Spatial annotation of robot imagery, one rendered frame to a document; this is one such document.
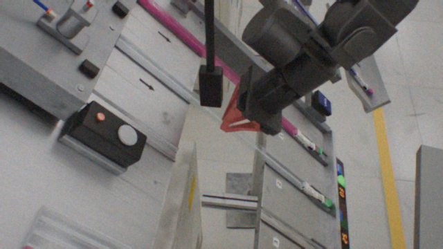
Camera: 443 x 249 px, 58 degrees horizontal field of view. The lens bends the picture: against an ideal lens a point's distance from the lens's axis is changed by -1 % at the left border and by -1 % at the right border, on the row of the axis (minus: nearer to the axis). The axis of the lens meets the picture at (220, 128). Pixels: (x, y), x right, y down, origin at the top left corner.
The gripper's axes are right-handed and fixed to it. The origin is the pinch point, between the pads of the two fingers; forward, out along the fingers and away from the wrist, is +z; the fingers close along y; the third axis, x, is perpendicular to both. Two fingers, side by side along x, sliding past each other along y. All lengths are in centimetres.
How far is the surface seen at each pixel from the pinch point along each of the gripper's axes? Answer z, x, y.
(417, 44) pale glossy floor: 15, 132, -155
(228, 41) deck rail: 0.2, -2.5, -19.2
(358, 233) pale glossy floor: 42, 97, -32
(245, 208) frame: 47, 44, -21
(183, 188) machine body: 31.3, 12.2, -6.1
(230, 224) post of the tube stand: 72, 59, -29
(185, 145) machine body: 32.6, 10.9, -18.7
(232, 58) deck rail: 2.6, 0.8, -19.1
